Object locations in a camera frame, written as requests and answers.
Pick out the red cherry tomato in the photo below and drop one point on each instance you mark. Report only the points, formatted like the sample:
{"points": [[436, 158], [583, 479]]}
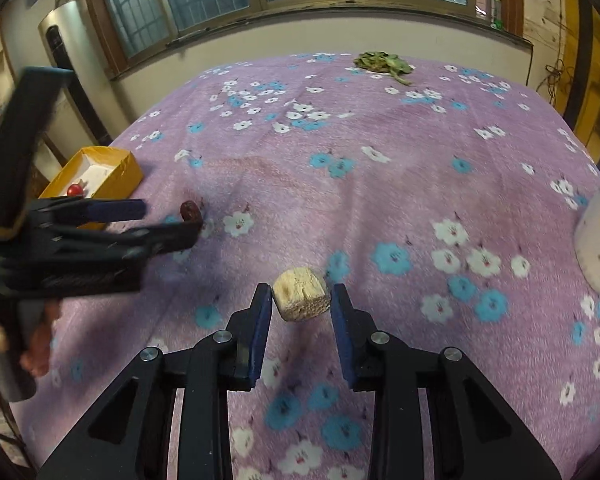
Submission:
{"points": [[73, 191]]}

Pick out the green leafy sprig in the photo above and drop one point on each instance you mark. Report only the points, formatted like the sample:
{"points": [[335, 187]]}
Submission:
{"points": [[380, 61]]}

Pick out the yellow tray with white inside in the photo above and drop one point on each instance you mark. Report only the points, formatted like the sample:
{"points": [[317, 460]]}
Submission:
{"points": [[115, 175]]}

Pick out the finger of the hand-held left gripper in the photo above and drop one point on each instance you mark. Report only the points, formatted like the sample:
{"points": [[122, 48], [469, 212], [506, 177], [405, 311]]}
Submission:
{"points": [[120, 209], [175, 237]]}

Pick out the green bottle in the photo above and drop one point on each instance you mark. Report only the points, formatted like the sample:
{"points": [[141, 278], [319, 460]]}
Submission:
{"points": [[496, 15]]}

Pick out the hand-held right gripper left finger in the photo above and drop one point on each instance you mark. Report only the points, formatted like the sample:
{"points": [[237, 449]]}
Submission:
{"points": [[262, 340]]}

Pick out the dark red date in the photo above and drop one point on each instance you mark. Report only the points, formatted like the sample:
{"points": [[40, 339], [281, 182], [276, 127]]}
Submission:
{"points": [[190, 211]]}

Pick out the black rolled tube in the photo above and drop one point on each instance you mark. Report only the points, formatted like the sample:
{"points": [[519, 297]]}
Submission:
{"points": [[60, 50]]}

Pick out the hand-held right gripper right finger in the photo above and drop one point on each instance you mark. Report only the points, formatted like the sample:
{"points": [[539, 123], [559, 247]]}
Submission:
{"points": [[341, 340]]}

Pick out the banana piece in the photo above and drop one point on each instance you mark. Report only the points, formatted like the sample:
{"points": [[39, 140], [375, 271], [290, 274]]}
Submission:
{"points": [[300, 292]]}

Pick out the person's left hand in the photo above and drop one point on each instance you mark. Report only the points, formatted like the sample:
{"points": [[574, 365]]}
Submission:
{"points": [[40, 345]]}

